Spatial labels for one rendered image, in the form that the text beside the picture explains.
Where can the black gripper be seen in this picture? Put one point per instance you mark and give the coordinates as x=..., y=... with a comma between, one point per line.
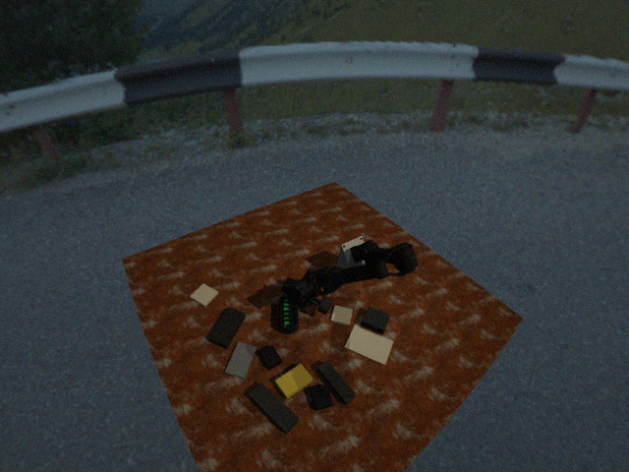
x=324, y=303

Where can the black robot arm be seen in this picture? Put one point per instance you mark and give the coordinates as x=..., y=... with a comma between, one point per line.
x=330, y=279

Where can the yellow box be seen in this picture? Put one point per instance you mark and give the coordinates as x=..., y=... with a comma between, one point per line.
x=296, y=379

